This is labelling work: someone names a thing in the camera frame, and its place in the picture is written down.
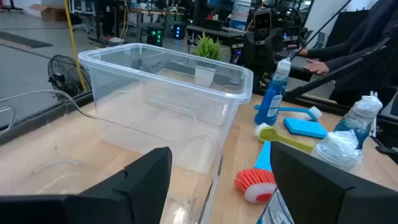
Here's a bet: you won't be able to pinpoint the computer tower green lights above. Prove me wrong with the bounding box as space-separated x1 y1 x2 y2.
146 26 165 47

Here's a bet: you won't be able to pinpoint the white blue sign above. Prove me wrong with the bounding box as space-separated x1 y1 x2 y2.
229 0 252 31

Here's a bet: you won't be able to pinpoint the blue sponge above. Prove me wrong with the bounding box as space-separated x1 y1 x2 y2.
282 117 328 139
254 140 273 172

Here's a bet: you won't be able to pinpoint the black floor fan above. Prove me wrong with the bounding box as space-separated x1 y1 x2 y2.
47 54 93 98

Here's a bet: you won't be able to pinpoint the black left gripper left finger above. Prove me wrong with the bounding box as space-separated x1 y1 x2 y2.
0 146 173 224

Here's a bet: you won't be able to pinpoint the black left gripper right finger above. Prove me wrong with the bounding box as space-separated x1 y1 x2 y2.
269 141 398 224

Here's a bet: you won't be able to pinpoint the black keyboard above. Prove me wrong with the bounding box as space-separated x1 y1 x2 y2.
273 48 301 62

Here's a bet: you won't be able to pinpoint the person's hand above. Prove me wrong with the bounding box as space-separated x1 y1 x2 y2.
303 58 330 75
287 45 308 57

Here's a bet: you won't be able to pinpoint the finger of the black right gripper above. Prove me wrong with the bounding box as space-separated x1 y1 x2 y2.
266 46 284 71
243 46 261 74

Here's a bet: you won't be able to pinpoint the blue dish brush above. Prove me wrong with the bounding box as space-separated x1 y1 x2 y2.
253 104 323 123

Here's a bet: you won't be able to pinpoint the green plant white pot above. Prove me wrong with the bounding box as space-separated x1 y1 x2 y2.
193 30 224 88

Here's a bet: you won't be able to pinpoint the tall clear plastic bin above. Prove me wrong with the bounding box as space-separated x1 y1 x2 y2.
77 42 254 175

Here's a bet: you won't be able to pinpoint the black floor mat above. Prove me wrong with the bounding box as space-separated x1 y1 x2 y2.
0 30 53 49

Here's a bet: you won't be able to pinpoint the yellow cable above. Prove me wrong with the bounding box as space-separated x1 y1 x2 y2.
63 0 88 93

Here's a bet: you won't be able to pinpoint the person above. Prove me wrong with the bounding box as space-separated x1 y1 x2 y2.
306 0 398 108

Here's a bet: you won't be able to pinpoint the cardboard box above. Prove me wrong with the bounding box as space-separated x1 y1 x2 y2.
29 3 68 22

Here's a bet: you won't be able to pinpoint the red dish brush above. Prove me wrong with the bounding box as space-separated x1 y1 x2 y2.
233 167 277 204

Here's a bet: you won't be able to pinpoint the computer tower blue lights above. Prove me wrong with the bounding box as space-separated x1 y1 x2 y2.
172 24 187 40

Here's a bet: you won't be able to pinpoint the shallow clear plastic bin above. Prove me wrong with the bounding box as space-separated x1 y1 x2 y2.
0 89 224 224

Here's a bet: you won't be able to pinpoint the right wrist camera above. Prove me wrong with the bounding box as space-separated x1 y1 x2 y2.
252 8 275 31

